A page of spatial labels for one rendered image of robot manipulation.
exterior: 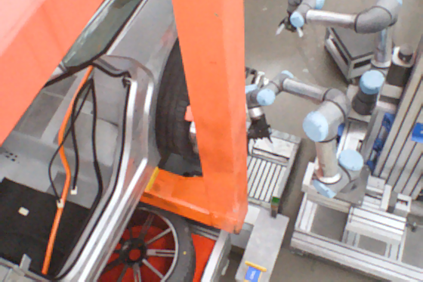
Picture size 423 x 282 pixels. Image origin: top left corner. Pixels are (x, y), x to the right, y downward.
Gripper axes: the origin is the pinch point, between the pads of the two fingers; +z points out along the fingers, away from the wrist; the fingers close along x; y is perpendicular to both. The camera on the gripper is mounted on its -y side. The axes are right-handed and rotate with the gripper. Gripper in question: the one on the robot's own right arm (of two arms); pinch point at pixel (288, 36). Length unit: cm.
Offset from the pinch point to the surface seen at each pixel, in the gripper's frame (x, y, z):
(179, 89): -49, 61, -3
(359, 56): 50, -59, 53
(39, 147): -118, 91, 26
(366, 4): 57, -152, 69
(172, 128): -50, 72, 14
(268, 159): -1, 15, 96
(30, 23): -30, 193, -141
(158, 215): -56, 92, 69
